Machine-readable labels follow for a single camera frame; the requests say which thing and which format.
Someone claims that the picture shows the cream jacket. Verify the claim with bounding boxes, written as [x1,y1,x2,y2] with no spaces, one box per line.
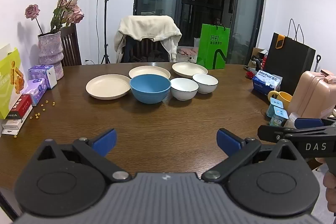
[114,15,182,63]

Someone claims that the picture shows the purple tissue box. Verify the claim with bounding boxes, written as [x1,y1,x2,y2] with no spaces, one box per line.
[28,64,57,90]

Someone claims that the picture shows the red artificial flower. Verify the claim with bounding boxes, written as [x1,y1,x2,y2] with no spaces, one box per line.
[244,67,257,79]

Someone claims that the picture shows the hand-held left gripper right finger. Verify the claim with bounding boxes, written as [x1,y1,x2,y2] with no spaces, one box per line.
[201,128,300,184]

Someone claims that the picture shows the pink cloth pile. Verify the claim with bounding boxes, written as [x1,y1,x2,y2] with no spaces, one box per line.
[176,46,198,62]

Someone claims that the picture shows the red box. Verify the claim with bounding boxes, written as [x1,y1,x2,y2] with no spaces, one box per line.
[5,94,33,120]

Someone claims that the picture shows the studio light on stand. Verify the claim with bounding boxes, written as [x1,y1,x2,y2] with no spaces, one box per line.
[96,0,117,64]

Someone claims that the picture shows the blue tissue pack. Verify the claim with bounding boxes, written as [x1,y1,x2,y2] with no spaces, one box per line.
[252,69,283,95]

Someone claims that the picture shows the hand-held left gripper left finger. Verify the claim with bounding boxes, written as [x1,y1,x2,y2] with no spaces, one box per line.
[37,128,132,183]

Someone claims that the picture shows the yellow-green snack bag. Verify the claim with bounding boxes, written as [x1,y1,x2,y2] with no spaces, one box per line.
[0,45,26,120]

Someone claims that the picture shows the yellow mug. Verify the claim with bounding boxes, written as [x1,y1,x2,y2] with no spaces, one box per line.
[268,90,293,110]

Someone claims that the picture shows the clear plastic bag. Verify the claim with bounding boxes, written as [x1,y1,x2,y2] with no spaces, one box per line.
[285,112,300,128]

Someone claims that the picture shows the dark wooden chair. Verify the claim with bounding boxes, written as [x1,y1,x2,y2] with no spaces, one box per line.
[59,23,83,67]
[123,35,172,64]

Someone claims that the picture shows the cream ribbed plate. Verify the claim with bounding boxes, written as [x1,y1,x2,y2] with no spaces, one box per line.
[128,66,172,80]
[172,62,209,79]
[86,74,131,101]

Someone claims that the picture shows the blue bowl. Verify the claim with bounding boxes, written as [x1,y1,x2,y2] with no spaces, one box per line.
[130,74,172,104]

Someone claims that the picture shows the scattered yellow kernels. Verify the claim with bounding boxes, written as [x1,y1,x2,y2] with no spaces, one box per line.
[13,100,57,139]

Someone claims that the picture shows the black power cable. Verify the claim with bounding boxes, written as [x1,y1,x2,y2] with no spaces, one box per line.
[84,0,103,64]

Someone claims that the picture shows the person's right hand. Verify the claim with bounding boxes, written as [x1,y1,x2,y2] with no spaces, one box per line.
[323,171,336,214]

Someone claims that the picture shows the black shopping bag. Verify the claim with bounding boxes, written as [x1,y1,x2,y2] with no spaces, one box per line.
[263,18,316,96]

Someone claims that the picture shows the white bowl with black rim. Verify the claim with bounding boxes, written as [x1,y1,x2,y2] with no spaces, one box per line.
[192,73,219,94]
[170,78,199,101]

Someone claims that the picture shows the cardboard box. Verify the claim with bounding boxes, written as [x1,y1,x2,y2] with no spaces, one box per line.
[250,47,269,67]

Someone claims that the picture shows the green shopping bag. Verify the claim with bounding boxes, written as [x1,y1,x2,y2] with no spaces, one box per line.
[196,24,231,70]

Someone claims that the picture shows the dark clothes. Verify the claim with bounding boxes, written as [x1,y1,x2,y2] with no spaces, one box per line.
[130,49,168,63]

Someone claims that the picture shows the pink suitcase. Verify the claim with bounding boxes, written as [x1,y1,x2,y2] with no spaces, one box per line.
[287,69,336,120]

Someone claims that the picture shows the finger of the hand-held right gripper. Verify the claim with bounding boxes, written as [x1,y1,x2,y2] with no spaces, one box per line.
[258,125,310,143]
[294,118,336,130]

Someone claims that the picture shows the white flat box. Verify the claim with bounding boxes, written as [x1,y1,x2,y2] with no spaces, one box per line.
[1,127,22,135]
[4,118,26,128]

